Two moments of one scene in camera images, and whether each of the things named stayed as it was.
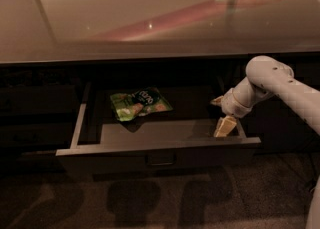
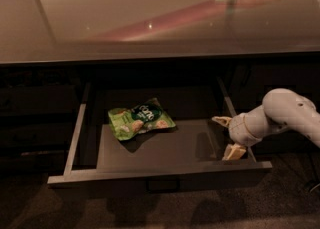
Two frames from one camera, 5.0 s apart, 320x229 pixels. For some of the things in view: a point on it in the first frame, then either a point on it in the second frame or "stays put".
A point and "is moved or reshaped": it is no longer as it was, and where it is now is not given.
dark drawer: [35, 134] stays put
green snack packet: [142, 101] → [131, 121]
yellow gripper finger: [218, 101] → [222, 120]
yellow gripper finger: [225, 126] → [233, 151]
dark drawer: [39, 99] stays put
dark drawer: [181, 140] is moved or reshaped
